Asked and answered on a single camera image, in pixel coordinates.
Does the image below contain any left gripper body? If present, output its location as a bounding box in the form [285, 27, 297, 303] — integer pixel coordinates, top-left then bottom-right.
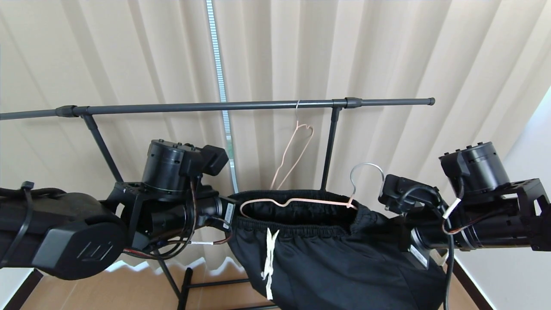
[207, 196, 235, 231]

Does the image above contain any black garment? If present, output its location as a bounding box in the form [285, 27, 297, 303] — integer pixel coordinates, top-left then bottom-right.
[226, 189, 448, 310]

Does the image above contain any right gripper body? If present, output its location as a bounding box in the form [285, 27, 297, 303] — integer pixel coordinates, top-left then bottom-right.
[404, 214, 459, 270]

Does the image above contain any pink clothes hanger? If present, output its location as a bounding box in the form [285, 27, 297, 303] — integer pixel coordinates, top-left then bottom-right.
[270, 100, 315, 190]
[239, 162, 385, 218]

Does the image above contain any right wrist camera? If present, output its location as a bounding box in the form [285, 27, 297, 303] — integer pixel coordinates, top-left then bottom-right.
[378, 174, 440, 214]

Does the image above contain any black clothes rack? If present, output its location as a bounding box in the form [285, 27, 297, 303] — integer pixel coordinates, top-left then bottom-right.
[0, 97, 436, 310]

